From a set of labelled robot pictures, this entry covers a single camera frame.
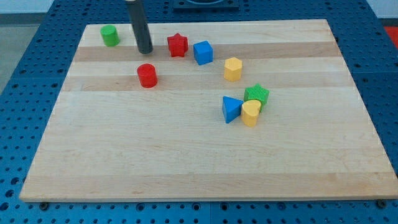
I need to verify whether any blue triangle block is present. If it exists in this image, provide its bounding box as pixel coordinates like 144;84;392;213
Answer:
222;96;243;124

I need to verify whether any blue cube block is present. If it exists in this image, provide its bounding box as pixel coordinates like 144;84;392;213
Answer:
193;40;213;65

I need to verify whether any yellow heart block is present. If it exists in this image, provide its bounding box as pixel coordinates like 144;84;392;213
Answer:
241;100;261;127

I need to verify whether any yellow hexagon block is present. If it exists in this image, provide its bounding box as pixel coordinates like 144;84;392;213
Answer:
223;57;243;82

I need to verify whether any green star block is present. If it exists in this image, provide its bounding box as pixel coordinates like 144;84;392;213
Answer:
244;83;270;112

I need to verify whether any red cylinder block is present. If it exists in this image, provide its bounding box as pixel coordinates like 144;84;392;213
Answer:
137;63;158;88

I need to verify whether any wooden board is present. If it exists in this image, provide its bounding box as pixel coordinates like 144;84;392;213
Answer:
20;19;397;202

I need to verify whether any red star block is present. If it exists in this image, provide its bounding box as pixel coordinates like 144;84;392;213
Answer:
167;33;188;57

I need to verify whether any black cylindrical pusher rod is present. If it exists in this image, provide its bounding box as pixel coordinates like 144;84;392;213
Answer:
124;0;153;54

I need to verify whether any green cylinder block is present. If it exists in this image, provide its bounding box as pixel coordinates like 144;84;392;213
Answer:
100;25;120;47

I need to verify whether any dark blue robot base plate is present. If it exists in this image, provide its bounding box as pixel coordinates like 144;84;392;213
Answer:
172;0;239;12

